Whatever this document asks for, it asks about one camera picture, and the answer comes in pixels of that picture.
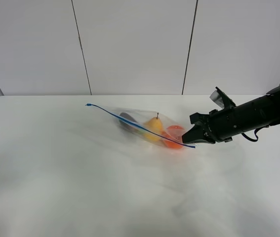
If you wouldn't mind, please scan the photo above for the yellow pear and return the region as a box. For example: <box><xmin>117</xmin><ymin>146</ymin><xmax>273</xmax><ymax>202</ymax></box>
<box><xmin>143</xmin><ymin>113</ymin><xmax>164</xmax><ymax>143</ymax></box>

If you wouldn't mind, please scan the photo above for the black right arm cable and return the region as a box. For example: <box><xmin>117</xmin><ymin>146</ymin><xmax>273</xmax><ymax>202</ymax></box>
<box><xmin>240</xmin><ymin>127</ymin><xmax>270</xmax><ymax>143</ymax></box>

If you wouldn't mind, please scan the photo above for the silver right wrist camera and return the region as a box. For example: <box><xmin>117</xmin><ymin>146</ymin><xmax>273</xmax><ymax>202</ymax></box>
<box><xmin>210</xmin><ymin>87</ymin><xmax>236</xmax><ymax>110</ymax></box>

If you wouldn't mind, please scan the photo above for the orange fruit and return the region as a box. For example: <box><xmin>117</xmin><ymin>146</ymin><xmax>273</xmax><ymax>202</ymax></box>
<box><xmin>162</xmin><ymin>125</ymin><xmax>185</xmax><ymax>150</ymax></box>

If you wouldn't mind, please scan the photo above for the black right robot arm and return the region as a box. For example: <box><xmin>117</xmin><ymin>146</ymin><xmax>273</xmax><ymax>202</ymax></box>
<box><xmin>182</xmin><ymin>86</ymin><xmax>280</xmax><ymax>144</ymax></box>

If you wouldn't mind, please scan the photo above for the purple eggplant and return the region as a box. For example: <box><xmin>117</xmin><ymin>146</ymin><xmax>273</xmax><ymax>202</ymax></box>
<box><xmin>119</xmin><ymin>112</ymin><xmax>144</xmax><ymax>135</ymax></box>

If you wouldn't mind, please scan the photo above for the clear zip bag blue seal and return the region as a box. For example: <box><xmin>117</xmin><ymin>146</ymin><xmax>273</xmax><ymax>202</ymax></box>
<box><xmin>85</xmin><ymin>103</ymin><xmax>196</xmax><ymax>149</ymax></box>

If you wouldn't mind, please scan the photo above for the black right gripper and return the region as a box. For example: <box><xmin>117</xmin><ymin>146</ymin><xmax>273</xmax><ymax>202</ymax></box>
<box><xmin>182</xmin><ymin>108</ymin><xmax>235</xmax><ymax>144</ymax></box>

